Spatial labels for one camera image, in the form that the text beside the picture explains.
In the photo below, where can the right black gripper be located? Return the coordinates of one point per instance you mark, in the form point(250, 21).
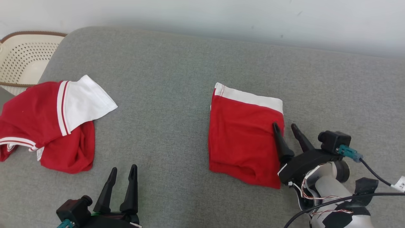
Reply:
point(303, 166)

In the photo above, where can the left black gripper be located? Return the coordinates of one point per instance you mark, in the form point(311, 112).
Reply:
point(110, 221)

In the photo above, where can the red Bulls 23 shorts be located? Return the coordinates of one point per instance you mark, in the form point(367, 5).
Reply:
point(240, 142)

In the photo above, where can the red white striped-trim shirt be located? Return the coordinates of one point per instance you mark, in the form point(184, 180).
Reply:
point(28, 110)

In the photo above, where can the cream perforated laundry basket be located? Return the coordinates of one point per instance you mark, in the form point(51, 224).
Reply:
point(22, 60)

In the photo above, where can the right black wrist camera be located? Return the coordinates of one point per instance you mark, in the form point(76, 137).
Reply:
point(335, 141)

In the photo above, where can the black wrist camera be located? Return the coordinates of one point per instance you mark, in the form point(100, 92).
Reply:
point(72, 209)
point(335, 141)

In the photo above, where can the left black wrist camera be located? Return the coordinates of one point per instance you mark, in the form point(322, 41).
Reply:
point(72, 209)

